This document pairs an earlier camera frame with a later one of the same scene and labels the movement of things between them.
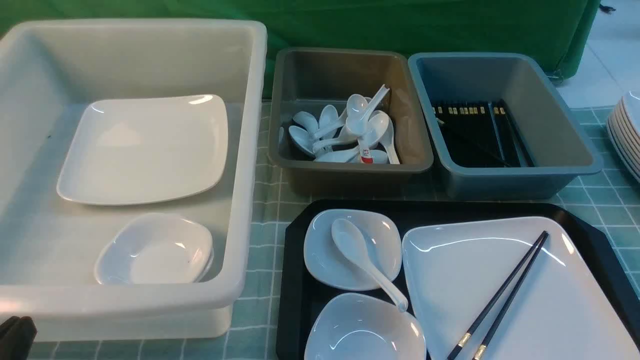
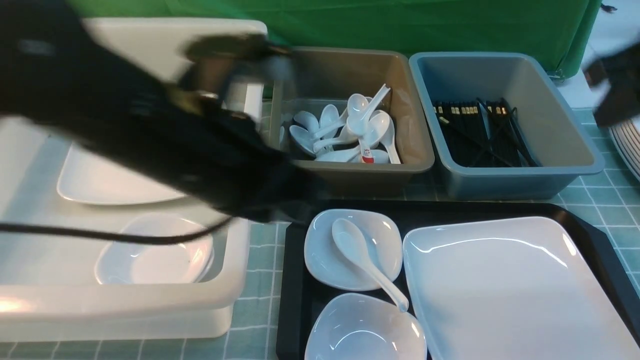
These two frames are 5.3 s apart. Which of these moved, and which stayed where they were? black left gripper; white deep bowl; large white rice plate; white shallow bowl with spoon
Moved: black left gripper
Stayed: white shallow bowl with spoon; white deep bowl; large white rice plate
